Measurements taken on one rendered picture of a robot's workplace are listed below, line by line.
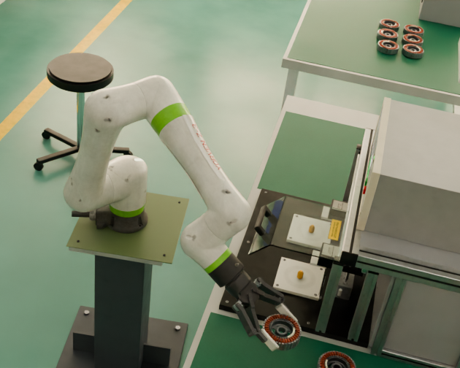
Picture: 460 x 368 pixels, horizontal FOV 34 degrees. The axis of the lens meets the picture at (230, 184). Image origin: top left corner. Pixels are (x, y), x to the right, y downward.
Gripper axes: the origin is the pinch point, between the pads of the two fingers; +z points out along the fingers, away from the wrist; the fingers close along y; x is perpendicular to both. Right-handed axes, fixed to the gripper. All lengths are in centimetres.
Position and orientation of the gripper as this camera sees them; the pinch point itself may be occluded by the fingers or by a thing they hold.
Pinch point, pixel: (280, 331)
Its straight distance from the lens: 216.4
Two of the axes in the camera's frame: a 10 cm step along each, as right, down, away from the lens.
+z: 6.7, 7.4, 0.3
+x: 5.5, -4.6, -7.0
